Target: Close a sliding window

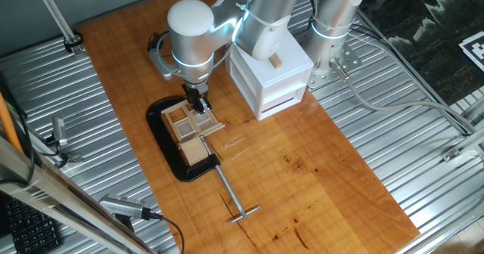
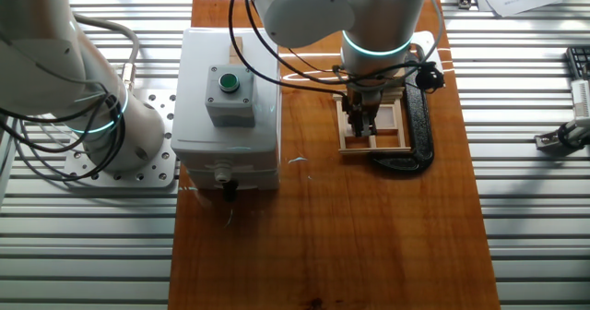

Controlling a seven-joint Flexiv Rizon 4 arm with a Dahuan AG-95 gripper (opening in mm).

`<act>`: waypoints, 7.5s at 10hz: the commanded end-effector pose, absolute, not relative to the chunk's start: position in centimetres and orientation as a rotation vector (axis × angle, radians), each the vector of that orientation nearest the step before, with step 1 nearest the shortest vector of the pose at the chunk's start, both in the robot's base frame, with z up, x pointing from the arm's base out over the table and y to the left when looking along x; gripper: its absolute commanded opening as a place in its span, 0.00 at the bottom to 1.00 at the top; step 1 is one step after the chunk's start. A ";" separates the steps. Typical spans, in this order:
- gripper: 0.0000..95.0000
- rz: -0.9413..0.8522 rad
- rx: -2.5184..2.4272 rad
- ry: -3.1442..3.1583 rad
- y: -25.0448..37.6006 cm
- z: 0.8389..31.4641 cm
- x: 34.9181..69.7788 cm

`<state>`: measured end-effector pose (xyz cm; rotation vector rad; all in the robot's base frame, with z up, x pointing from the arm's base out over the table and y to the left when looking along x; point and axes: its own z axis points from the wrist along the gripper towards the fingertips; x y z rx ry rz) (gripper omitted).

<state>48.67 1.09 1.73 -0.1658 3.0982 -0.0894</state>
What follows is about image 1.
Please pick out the metal pole with clamp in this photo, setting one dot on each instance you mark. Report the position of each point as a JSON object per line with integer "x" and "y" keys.
{"x": 56, "y": 16}

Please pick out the dark landscape poster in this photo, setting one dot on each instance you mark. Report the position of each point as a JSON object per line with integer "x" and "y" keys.
{"x": 423, "y": 27}

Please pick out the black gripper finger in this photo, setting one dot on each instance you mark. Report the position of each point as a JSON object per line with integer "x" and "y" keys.
{"x": 197, "y": 104}
{"x": 207, "y": 106}

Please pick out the small wooden sliding window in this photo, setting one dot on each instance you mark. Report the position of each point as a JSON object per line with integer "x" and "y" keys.
{"x": 204, "y": 132}

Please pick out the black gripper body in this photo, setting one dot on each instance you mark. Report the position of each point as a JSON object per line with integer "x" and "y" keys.
{"x": 196, "y": 91}

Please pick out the aluminium profile beam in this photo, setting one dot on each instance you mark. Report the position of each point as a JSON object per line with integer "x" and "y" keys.
{"x": 56, "y": 197}

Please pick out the black keyboard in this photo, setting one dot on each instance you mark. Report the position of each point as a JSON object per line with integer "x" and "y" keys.
{"x": 30, "y": 229}

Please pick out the light wooden block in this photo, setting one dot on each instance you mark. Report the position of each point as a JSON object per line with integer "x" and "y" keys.
{"x": 193, "y": 151}

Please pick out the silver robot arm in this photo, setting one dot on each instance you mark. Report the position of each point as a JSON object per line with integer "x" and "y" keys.
{"x": 193, "y": 38}

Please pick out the aluminium corner bracket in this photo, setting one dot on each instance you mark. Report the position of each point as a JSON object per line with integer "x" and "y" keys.
{"x": 452, "y": 154}

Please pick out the orange wooden board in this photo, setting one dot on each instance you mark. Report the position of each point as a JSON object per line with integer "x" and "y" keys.
{"x": 302, "y": 178}

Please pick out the stepped wooden stick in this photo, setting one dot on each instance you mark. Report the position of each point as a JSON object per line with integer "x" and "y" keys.
{"x": 276, "y": 61}

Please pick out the small grey camera on mount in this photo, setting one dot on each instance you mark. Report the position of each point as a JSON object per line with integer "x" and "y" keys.
{"x": 59, "y": 131}

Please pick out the white plastic box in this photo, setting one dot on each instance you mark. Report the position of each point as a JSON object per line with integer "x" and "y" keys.
{"x": 280, "y": 84}

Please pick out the black C-clamp with screw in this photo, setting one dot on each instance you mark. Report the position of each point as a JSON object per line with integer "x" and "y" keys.
{"x": 166, "y": 148}

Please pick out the orange pole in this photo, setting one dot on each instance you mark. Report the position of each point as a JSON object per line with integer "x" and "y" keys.
{"x": 7, "y": 125}

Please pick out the black and white marker tag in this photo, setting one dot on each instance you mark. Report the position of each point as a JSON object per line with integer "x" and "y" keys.
{"x": 474, "y": 50}

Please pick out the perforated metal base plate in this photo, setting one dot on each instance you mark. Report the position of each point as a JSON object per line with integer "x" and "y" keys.
{"x": 351, "y": 61}

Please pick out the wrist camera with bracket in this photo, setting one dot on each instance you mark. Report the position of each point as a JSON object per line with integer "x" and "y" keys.
{"x": 160, "y": 67}

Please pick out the silver ribbed camera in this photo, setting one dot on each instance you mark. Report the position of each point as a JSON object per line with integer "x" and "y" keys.
{"x": 123, "y": 205}

